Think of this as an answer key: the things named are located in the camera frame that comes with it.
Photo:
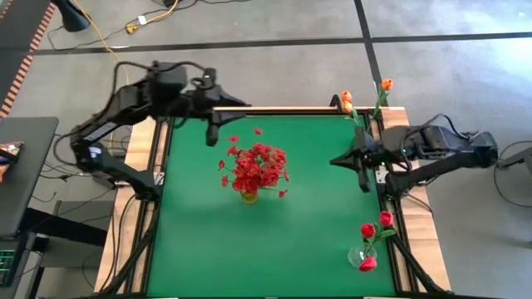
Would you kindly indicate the backlit keyboard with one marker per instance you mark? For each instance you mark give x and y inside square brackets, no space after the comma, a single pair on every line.
[6,266]

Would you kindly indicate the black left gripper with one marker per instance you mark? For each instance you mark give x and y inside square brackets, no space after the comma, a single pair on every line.
[201,101]

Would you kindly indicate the colourful snack packet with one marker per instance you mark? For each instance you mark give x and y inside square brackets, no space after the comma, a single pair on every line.
[10,149]

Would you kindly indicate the black mat orange striped edge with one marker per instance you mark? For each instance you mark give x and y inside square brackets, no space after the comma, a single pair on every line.
[16,25]

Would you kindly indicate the red flower bunch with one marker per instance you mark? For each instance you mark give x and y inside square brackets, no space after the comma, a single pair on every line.
[257,166]

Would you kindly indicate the red tulip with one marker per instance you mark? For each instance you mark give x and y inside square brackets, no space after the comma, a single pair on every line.
[367,230]
[368,264]
[386,218]

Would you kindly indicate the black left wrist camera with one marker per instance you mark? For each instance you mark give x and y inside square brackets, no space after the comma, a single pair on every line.
[210,76]

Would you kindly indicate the black desk foot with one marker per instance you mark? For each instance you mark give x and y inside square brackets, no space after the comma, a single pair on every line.
[62,226]

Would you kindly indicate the black cone-shaped lamp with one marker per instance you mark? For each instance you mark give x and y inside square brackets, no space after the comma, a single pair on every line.
[72,16]

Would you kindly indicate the green table mat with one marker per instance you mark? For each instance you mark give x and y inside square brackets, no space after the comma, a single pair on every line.
[316,207]

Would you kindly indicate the yellow glass vase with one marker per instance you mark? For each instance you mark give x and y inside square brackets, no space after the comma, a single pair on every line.
[249,197]

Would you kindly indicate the black power adapter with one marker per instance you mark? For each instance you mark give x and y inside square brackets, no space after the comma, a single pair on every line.
[101,178]

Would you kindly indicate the grey desk top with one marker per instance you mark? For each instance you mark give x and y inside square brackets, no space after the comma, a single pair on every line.
[25,199]

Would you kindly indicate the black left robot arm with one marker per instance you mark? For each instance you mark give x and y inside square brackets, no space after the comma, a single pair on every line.
[133,99]

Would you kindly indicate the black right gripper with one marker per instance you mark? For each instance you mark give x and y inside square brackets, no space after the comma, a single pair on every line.
[370,151]

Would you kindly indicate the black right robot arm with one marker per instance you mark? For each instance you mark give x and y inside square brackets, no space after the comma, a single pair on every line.
[478,149]

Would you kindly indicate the clear glass vase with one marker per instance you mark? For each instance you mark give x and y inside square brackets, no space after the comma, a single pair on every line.
[352,255]

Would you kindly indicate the black aluminium table frame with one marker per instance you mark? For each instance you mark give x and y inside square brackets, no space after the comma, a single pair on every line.
[144,257]

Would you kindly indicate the orange tulip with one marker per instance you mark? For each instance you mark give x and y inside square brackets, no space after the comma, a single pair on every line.
[346,96]
[387,84]
[348,107]

